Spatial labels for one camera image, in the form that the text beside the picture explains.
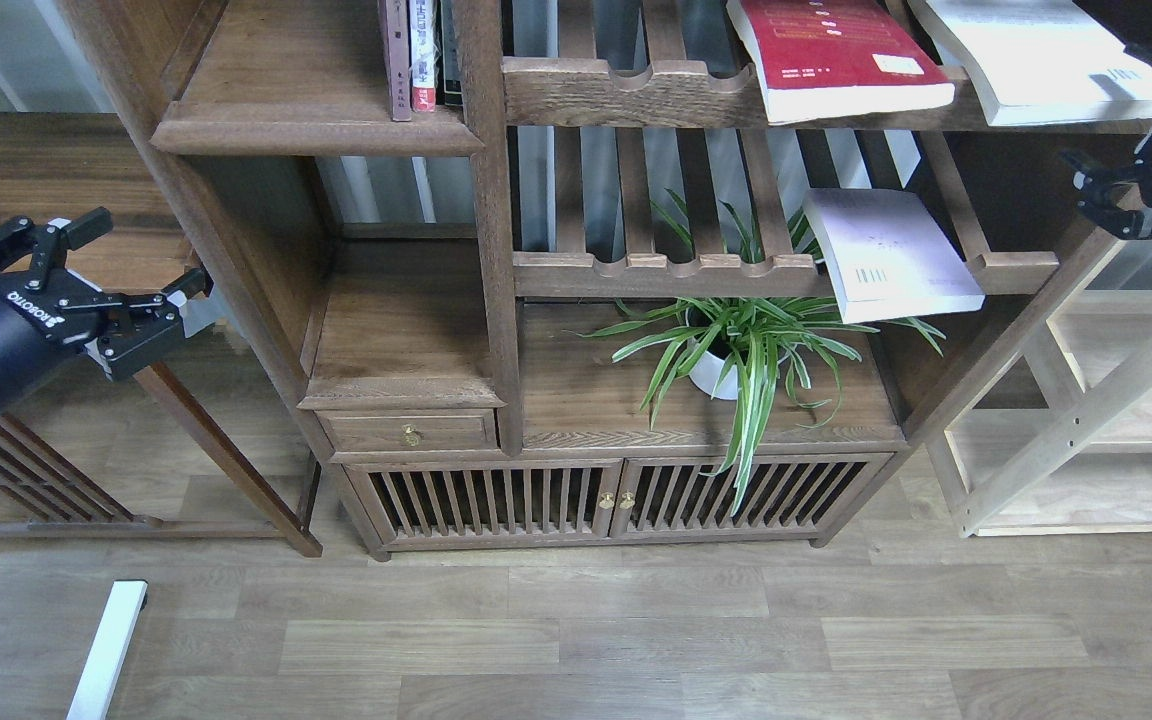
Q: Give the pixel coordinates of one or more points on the pale pink book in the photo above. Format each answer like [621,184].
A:
[886,257]

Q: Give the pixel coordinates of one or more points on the light wooden shelf unit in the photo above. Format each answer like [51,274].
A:
[1043,424]

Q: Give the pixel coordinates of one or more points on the dark wooden side table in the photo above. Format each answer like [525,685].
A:
[60,166]

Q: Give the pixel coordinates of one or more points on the white metal leg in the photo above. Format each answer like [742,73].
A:
[103,666]

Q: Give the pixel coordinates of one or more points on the white and yellow book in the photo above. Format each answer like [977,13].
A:
[1037,63]

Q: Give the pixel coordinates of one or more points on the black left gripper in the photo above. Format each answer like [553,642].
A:
[123,333]

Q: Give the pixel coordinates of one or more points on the dark wooden bookshelf cabinet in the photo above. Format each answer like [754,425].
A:
[605,150]

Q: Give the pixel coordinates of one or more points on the dark upright book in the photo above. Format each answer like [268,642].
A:
[449,57]

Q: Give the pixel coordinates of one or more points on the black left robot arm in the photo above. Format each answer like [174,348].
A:
[50,315]

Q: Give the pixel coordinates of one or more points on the green spider plant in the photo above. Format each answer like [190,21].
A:
[760,344]

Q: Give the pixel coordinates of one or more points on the small wooden drawer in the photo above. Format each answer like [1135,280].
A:
[367,432]

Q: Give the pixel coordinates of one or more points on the maroon upright book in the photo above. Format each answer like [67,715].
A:
[394,26]

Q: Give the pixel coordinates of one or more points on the right slatted cabinet door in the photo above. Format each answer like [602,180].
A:
[788,496]

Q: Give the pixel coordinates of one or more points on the red cover book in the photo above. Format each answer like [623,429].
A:
[831,59]

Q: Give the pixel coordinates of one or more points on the red white upright book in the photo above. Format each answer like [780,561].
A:
[423,54]

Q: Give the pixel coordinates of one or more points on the white plant pot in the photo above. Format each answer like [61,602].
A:
[711,375]

